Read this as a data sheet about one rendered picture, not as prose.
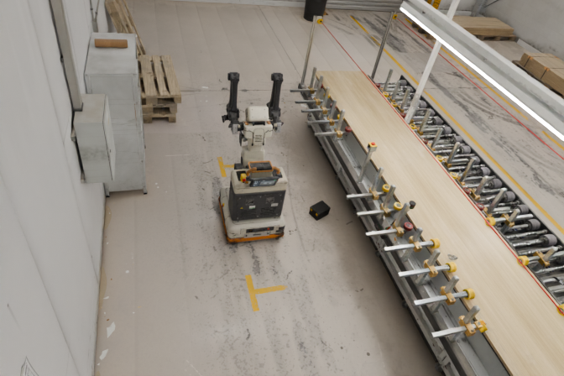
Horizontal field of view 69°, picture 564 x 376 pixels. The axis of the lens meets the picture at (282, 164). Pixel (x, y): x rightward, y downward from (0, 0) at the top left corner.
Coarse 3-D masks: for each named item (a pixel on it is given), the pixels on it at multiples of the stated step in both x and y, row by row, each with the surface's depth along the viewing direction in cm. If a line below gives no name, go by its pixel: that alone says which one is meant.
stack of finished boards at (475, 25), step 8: (456, 16) 1069; (464, 24) 1025; (472, 24) 1034; (480, 24) 1044; (488, 24) 1054; (496, 24) 1063; (504, 24) 1074; (472, 32) 1022; (480, 32) 1030; (488, 32) 1038; (496, 32) 1045; (504, 32) 1054; (512, 32) 1062
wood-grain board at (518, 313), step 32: (352, 96) 540; (352, 128) 480; (384, 128) 490; (384, 160) 441; (416, 160) 450; (416, 192) 408; (448, 192) 415; (416, 224) 374; (448, 224) 380; (480, 224) 386; (480, 256) 355; (512, 256) 360; (480, 288) 329; (512, 288) 333; (544, 288) 338; (512, 320) 310; (544, 320) 314; (512, 352) 289; (544, 352) 293
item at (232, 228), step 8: (224, 192) 457; (224, 200) 449; (224, 208) 442; (224, 216) 441; (280, 216) 442; (224, 224) 444; (232, 224) 423; (240, 224) 425; (248, 224) 427; (256, 224) 429; (264, 224) 431; (272, 224) 433; (280, 224) 436; (232, 232) 423; (240, 232) 426; (256, 232) 433; (264, 232) 436; (272, 232) 440; (280, 232) 445; (232, 240) 430; (240, 240) 433; (248, 240) 437
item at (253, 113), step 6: (246, 108) 401; (252, 108) 394; (258, 108) 396; (264, 108) 397; (246, 114) 400; (252, 114) 394; (258, 114) 396; (264, 114) 397; (246, 120) 403; (252, 120) 394; (258, 120) 397; (264, 120) 398
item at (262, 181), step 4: (248, 176) 388; (272, 176) 388; (276, 176) 388; (248, 180) 389; (252, 180) 383; (256, 180) 383; (260, 180) 385; (264, 180) 387; (268, 180) 388; (272, 180) 390; (276, 180) 392; (252, 184) 389; (256, 184) 391; (260, 184) 393; (264, 184) 395; (268, 184) 397; (272, 184) 399
